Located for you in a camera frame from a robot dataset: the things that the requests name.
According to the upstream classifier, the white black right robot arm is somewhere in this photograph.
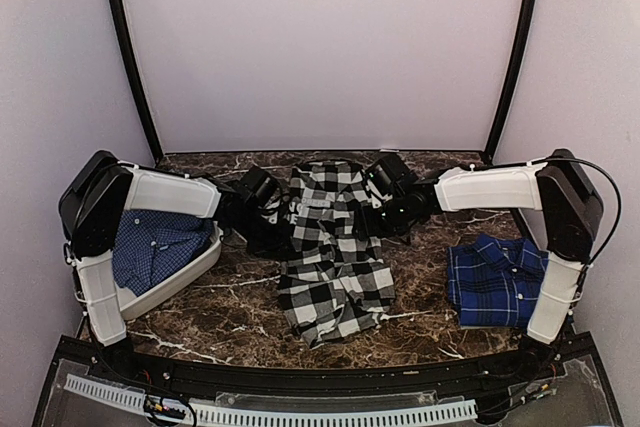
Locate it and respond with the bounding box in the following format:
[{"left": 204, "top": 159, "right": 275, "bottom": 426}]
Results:
[{"left": 355, "top": 149, "right": 611, "bottom": 381}]

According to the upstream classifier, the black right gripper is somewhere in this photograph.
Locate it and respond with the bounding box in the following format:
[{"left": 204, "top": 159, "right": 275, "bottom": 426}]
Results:
[{"left": 353, "top": 194, "right": 412, "bottom": 240}]

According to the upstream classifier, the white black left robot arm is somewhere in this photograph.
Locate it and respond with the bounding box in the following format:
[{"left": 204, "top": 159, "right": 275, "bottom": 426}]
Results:
[{"left": 58, "top": 150, "right": 291, "bottom": 383}]

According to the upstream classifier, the small-check blue shirt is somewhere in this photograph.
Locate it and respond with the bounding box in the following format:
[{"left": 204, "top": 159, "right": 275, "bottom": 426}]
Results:
[{"left": 112, "top": 210, "right": 214, "bottom": 296}]

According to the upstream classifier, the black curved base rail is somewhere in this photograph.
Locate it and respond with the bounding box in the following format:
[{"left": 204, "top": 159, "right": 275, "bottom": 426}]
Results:
[{"left": 28, "top": 333, "right": 623, "bottom": 426}]

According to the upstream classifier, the black corner frame post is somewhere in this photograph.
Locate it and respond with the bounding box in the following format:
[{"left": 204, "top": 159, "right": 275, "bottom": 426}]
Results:
[
  {"left": 108, "top": 0, "right": 164, "bottom": 163},
  {"left": 482, "top": 0, "right": 536, "bottom": 163}
]

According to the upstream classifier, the white slotted cable duct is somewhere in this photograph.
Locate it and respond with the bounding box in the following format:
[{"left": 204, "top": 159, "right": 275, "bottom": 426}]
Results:
[{"left": 64, "top": 374, "right": 477, "bottom": 426}]

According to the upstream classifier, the blue plaid folded shirt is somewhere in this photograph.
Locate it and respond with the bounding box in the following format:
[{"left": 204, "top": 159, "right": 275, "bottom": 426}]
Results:
[{"left": 446, "top": 234, "right": 548, "bottom": 330}]

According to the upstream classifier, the black corner frame post left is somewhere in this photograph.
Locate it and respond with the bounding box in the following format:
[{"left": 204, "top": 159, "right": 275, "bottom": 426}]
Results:
[{"left": 108, "top": 0, "right": 164, "bottom": 163}]

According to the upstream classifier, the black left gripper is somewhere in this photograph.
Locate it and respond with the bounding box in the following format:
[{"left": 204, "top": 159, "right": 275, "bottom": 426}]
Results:
[{"left": 229, "top": 208, "right": 297, "bottom": 259}]

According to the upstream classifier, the black corner frame post right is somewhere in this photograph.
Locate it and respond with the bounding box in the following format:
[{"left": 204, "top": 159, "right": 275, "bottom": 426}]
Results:
[{"left": 482, "top": 0, "right": 536, "bottom": 163}]

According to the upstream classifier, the black white checked shirt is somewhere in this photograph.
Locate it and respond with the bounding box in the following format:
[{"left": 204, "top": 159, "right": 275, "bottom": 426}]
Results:
[{"left": 277, "top": 160, "right": 396, "bottom": 349}]

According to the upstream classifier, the grey plastic bin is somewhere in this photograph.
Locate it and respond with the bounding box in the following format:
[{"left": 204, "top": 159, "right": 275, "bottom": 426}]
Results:
[{"left": 116, "top": 225, "right": 222, "bottom": 321}]

